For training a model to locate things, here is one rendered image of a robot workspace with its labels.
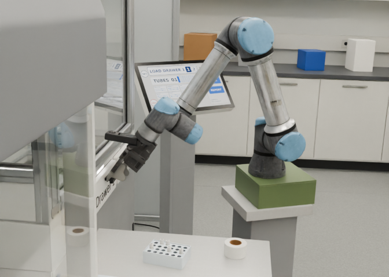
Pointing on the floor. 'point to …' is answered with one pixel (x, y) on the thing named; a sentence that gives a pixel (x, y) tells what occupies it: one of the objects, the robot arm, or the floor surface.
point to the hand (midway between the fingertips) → (108, 175)
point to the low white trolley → (220, 262)
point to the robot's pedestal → (267, 228)
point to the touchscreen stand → (176, 184)
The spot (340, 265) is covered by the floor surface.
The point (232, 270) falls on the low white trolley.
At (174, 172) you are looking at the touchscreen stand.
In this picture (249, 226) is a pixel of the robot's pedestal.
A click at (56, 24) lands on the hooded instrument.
